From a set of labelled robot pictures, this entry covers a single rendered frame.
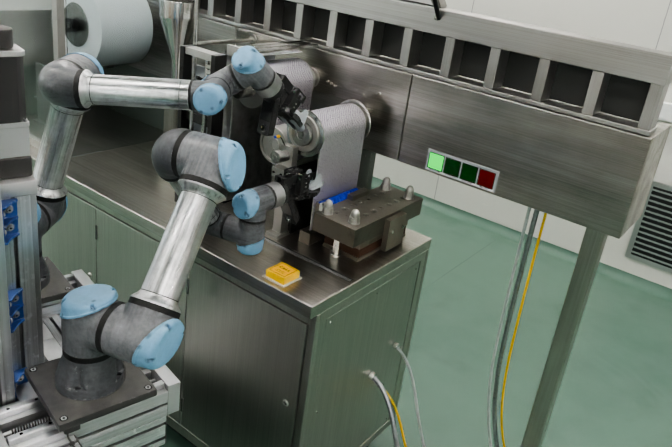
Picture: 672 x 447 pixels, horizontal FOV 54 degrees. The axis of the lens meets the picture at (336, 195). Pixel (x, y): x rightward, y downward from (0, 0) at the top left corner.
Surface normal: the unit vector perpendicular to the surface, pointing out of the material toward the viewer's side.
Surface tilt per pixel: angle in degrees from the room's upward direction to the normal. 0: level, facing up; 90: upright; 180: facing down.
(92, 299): 7
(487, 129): 90
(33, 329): 90
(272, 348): 90
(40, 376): 0
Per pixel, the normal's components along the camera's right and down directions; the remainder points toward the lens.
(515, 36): -0.60, 0.23
